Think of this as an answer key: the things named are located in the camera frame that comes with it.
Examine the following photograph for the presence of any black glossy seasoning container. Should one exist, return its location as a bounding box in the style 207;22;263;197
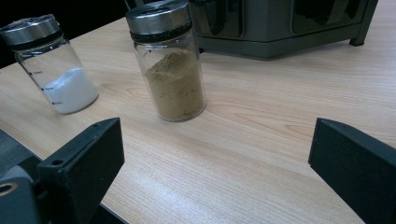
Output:
189;0;245;40

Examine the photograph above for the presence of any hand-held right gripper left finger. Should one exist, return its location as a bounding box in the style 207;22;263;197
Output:
36;117;126;224

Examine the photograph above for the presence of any glass jar with white powder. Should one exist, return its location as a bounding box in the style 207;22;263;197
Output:
0;13;99;115

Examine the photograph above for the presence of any dark grey machine housing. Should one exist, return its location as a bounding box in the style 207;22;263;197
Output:
186;0;379;61

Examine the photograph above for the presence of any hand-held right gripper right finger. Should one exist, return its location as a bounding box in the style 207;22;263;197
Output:
307;117;396;224

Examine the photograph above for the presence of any glass jar with brown powder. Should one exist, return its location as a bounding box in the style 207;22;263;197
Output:
125;0;207;122

